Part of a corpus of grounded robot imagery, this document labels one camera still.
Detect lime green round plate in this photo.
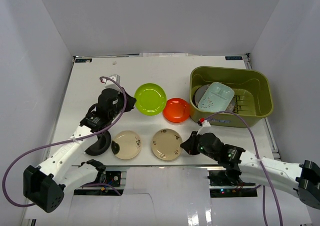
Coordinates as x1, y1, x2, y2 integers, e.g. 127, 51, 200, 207
134, 83, 167, 116

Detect cream floral plate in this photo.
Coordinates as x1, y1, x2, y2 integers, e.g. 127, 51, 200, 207
151, 128, 183, 161

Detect cream plate with black patch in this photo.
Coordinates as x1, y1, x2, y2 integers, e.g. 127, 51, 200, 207
111, 130, 142, 160

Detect grey reindeer plate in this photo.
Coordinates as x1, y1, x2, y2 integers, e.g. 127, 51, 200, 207
192, 84, 236, 112

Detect light blue rectangular dish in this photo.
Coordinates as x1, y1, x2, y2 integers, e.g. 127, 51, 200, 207
197, 82, 235, 112

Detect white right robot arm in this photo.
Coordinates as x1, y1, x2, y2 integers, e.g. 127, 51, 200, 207
180, 131, 320, 209

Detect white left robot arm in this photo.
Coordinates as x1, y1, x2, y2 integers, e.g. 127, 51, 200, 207
23, 88, 137, 213

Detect olive green plastic bin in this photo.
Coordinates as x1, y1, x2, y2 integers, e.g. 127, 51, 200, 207
189, 66, 274, 127

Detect orange round plate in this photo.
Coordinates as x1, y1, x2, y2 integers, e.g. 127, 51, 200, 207
162, 98, 190, 123

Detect black round plate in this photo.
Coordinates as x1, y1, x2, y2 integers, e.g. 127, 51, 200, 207
85, 131, 112, 156

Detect left blue table label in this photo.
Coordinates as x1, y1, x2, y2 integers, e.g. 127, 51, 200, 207
74, 58, 92, 63

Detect blue table label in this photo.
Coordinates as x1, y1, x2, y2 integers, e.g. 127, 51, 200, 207
225, 56, 243, 61
74, 58, 92, 63

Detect right blue table label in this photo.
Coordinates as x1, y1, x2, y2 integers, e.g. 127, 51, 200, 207
225, 56, 243, 61

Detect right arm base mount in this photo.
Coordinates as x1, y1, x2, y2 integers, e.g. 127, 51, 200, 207
207, 170, 258, 198

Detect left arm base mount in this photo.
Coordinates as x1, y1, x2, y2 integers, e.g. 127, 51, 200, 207
74, 171, 123, 196

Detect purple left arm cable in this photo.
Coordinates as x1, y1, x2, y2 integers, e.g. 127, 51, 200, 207
1, 76, 127, 208

